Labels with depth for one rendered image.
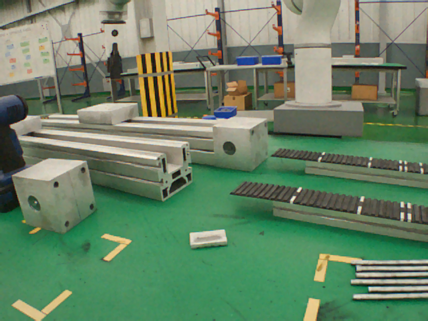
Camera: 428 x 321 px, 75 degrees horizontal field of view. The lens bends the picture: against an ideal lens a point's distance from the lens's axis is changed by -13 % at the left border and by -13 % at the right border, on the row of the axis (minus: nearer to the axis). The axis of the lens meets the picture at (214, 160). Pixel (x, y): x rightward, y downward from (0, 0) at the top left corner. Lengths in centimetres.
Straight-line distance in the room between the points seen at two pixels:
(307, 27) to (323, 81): 17
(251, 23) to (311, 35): 754
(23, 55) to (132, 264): 611
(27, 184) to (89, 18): 1107
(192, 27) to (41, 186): 873
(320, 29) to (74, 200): 82
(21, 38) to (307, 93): 585
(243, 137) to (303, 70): 43
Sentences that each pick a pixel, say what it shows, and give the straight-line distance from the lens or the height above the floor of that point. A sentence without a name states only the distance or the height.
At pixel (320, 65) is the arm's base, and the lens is 102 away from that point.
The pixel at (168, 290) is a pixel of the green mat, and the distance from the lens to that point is 38.
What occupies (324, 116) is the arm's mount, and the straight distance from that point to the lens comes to 95.
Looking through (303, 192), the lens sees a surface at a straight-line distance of 50.
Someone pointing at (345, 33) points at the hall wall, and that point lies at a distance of 810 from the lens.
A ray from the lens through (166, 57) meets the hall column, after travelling 395.
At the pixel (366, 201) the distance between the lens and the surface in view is 49.
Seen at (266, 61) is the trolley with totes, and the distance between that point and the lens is 355.
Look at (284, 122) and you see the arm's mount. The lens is 97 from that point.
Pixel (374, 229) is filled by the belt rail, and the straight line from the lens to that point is 48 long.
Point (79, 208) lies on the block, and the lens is 56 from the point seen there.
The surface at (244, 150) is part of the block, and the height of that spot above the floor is 83.
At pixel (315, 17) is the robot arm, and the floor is 112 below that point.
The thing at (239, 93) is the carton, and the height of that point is 27.
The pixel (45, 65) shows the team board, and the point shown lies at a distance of 617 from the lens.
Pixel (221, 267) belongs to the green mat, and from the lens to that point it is 40.
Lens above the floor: 103
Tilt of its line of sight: 19 degrees down
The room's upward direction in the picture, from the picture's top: 4 degrees counter-clockwise
